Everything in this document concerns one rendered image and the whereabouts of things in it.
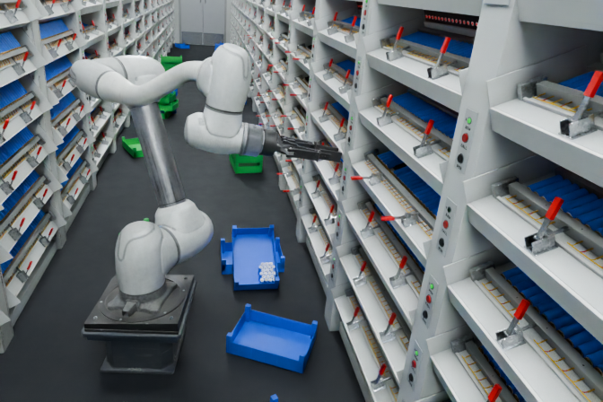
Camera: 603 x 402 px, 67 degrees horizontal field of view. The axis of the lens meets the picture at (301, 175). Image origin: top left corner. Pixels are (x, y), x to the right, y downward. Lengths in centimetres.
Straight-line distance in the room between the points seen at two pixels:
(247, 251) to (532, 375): 160
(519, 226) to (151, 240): 114
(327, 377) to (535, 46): 131
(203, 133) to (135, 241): 51
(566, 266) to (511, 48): 37
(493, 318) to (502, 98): 40
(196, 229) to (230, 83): 70
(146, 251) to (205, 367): 49
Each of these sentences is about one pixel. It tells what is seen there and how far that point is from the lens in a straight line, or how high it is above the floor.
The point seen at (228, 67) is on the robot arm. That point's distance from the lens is 119.
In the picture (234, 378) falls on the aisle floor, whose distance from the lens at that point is 177.
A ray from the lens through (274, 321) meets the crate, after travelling 194.
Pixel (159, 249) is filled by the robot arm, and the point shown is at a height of 44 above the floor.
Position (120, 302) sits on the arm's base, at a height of 25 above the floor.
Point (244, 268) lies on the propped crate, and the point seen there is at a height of 5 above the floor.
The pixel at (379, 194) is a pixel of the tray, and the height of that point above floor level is 73.
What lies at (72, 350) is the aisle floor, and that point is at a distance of 196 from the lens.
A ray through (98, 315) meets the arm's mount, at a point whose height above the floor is 23.
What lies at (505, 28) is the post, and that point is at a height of 124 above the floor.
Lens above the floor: 127
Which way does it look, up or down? 22 degrees down
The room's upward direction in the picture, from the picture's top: 5 degrees clockwise
